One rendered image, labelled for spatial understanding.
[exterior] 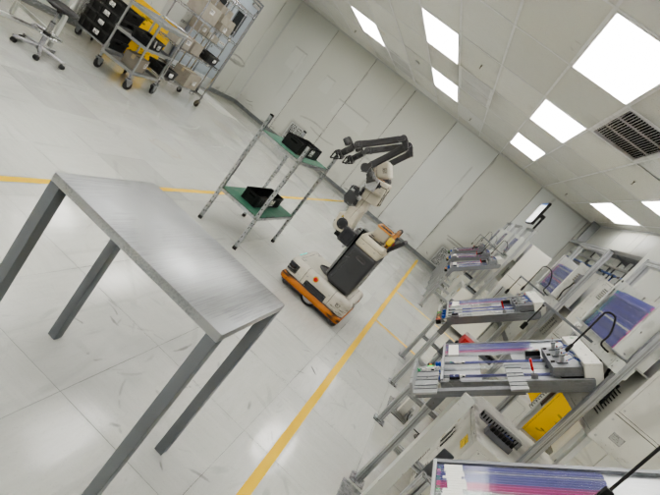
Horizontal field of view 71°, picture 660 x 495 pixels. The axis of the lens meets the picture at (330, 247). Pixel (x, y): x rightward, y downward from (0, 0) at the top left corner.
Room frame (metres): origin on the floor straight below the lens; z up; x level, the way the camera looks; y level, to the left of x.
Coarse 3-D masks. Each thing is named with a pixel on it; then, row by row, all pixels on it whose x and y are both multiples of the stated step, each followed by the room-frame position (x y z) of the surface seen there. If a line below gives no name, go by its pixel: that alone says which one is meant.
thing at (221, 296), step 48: (48, 192) 1.24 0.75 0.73; (96, 192) 1.31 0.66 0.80; (144, 192) 1.55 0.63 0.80; (144, 240) 1.26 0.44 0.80; (192, 240) 1.49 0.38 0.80; (0, 288) 1.25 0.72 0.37; (192, 288) 1.22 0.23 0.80; (240, 288) 1.43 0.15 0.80; (144, 432) 1.12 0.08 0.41; (96, 480) 1.12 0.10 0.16
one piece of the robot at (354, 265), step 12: (360, 228) 4.10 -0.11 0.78; (360, 240) 3.83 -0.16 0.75; (372, 240) 3.84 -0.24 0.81; (348, 252) 3.84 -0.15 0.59; (360, 252) 3.82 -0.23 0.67; (372, 252) 3.81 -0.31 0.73; (384, 252) 3.82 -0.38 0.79; (336, 264) 4.05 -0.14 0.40; (348, 264) 3.83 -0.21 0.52; (360, 264) 3.81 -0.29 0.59; (372, 264) 3.81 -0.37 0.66; (336, 276) 3.83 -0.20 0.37; (348, 276) 3.82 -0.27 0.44; (360, 276) 3.80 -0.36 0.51; (336, 288) 3.85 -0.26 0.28; (348, 288) 3.81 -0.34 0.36
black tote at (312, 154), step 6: (288, 138) 3.98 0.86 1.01; (294, 138) 3.97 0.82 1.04; (300, 138) 4.29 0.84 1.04; (288, 144) 3.97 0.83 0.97; (294, 144) 3.97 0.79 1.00; (300, 144) 3.96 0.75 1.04; (306, 144) 4.54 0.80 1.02; (312, 144) 4.53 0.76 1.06; (294, 150) 3.96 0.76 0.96; (300, 150) 3.98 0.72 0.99; (312, 150) 4.26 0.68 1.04; (318, 150) 4.40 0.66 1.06; (306, 156) 4.23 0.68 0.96; (312, 156) 4.37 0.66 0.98; (318, 156) 4.52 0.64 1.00
